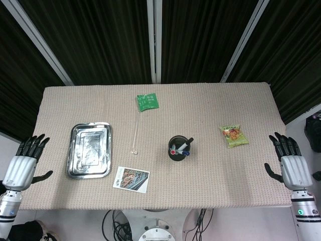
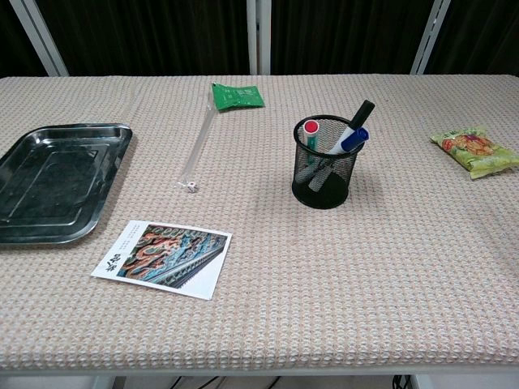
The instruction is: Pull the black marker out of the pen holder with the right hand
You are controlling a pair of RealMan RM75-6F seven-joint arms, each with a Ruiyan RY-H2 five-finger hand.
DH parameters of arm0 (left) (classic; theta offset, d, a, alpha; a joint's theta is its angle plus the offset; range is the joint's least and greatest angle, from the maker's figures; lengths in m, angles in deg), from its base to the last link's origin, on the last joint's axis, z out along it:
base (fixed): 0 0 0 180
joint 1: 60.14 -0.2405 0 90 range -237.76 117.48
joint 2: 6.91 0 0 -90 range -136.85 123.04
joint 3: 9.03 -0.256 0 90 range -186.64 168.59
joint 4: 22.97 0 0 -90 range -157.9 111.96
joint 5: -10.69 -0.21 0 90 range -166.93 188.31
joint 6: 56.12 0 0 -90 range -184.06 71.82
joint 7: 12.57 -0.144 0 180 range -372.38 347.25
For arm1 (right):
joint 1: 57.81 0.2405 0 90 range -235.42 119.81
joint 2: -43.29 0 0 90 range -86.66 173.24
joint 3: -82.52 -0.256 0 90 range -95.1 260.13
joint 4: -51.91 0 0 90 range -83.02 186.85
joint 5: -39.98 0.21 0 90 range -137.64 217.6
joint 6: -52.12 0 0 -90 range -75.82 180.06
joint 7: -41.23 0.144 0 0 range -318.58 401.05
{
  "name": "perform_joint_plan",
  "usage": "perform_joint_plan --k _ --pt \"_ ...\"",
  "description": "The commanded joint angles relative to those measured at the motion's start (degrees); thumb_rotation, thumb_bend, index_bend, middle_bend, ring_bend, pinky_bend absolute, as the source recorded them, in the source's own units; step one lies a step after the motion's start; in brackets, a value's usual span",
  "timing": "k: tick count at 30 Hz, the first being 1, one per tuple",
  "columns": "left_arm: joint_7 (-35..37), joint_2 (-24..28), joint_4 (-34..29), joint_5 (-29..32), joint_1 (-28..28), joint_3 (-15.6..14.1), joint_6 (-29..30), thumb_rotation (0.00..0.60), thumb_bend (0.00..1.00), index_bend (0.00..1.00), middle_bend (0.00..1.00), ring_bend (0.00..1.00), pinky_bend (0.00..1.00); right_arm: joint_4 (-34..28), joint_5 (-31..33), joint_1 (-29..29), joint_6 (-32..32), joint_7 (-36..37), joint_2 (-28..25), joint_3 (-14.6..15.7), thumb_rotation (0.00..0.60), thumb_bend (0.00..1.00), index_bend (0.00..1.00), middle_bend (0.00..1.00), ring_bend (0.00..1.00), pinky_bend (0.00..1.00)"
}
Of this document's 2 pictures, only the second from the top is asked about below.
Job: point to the black-capped white marker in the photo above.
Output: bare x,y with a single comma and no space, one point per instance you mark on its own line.
362,113

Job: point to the black mesh pen holder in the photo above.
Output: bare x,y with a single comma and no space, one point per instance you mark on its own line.
324,194

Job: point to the red cap marker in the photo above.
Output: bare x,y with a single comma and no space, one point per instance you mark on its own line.
311,130

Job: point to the blue cap marker pen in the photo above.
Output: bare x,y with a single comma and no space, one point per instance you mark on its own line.
354,139

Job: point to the small white die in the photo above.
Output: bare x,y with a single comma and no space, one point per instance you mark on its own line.
191,187

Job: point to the clear plastic tube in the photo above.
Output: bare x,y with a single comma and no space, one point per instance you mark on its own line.
199,144

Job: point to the beige woven tablecloth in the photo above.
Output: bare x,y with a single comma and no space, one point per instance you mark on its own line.
284,283

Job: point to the green foil packet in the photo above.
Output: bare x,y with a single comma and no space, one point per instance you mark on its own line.
237,97

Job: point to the postcard with dragon picture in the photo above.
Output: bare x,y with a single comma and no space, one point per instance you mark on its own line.
170,259

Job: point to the dark pleated curtain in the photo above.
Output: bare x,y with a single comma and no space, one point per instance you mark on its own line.
154,36

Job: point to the stainless steel rectangular tray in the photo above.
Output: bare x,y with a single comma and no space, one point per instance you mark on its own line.
52,182

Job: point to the yellow-green snack bag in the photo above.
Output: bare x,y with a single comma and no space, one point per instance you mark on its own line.
476,152

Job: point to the white upright frame post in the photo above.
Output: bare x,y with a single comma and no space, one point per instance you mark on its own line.
258,36

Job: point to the white table frame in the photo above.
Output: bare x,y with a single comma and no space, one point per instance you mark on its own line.
259,373

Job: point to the white slotted frame post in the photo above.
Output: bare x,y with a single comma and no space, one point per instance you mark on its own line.
430,38

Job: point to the white slanted frame post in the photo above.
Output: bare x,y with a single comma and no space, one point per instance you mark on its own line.
42,38

